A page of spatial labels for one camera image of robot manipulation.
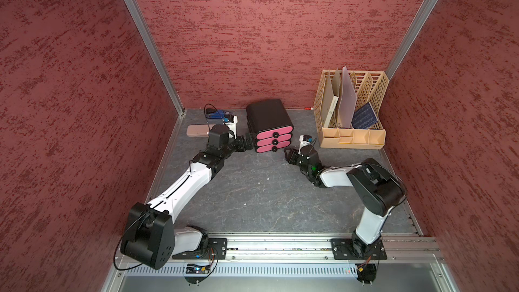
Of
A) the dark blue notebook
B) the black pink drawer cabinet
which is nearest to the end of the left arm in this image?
the black pink drawer cabinet

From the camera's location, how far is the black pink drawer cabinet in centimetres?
92

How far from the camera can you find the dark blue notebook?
100 centimetres

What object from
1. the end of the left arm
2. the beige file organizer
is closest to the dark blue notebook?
the beige file organizer

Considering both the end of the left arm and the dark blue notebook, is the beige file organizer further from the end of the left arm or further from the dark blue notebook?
the end of the left arm

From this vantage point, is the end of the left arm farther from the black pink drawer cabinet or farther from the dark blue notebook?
the dark blue notebook

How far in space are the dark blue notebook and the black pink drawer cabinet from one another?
0.35 m
